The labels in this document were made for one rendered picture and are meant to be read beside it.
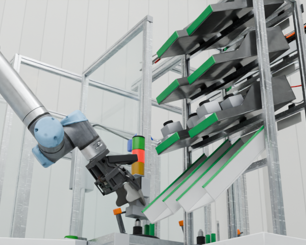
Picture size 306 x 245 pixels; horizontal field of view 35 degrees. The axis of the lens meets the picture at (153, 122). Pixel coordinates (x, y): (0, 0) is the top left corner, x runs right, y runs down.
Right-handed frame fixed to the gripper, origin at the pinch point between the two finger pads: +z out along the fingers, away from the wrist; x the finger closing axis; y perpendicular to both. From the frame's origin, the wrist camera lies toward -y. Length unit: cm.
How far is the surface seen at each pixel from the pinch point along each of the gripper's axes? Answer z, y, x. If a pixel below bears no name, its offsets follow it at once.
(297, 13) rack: -21, -49, 53
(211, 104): -16.1, -5.4, 43.8
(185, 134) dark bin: -12.8, -2.1, 33.2
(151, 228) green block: 8.2, 3.4, 2.1
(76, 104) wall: -47, -190, -270
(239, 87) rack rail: -10.7, -39.5, 27.3
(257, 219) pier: 131, -209, -173
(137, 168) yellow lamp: -5.3, -19.7, -17.0
